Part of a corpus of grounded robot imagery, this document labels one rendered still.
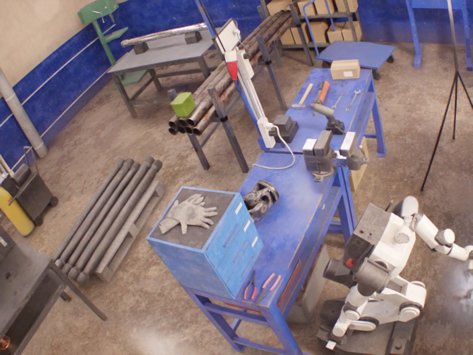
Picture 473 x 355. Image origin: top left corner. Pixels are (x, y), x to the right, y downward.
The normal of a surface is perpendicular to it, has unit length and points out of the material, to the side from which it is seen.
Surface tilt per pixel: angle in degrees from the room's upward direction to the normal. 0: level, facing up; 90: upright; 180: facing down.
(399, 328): 0
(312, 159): 88
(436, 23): 90
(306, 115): 0
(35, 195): 90
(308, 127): 0
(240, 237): 90
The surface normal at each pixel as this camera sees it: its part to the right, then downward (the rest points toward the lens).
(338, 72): -0.30, 0.68
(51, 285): -0.31, -0.74
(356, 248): -0.53, 0.60
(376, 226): 0.13, -0.64
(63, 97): 0.85, 0.07
